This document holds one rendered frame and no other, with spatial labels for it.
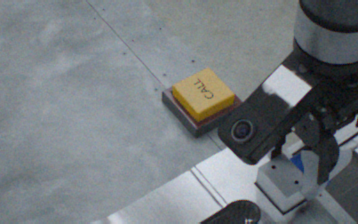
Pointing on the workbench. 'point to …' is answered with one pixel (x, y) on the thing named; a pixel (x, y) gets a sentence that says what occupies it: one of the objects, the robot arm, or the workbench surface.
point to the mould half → (213, 196)
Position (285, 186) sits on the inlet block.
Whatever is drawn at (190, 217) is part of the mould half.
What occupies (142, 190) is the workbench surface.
